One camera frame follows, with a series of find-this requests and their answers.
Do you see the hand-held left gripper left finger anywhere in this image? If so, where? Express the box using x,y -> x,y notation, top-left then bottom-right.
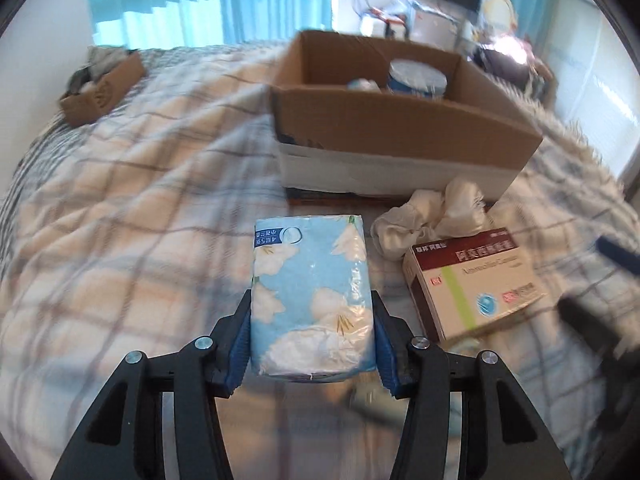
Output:
50,288 -> 254,480

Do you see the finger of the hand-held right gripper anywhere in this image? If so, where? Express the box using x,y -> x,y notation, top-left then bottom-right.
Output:
597,235 -> 640,277

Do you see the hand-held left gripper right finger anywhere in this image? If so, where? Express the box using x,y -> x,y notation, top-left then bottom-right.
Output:
370,290 -> 574,480

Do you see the blue floral tissue pack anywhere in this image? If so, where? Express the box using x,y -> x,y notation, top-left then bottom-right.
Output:
250,214 -> 379,379

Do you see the large cardboard box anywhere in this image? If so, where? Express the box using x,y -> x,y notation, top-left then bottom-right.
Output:
270,30 -> 544,203

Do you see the white and maroon medicine box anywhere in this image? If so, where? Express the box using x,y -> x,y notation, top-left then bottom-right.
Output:
403,229 -> 546,344

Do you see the crumpled white cloth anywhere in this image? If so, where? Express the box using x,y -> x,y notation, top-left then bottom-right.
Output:
371,177 -> 488,260

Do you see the plaid blanket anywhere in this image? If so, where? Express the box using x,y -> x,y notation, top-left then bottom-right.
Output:
0,42 -> 640,480

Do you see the blue and white tin can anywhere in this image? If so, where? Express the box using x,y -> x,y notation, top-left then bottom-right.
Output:
387,58 -> 448,102

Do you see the small cardboard box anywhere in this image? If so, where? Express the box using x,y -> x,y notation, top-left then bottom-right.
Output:
60,52 -> 147,128

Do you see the grey cloth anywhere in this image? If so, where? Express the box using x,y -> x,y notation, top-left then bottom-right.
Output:
70,46 -> 130,92

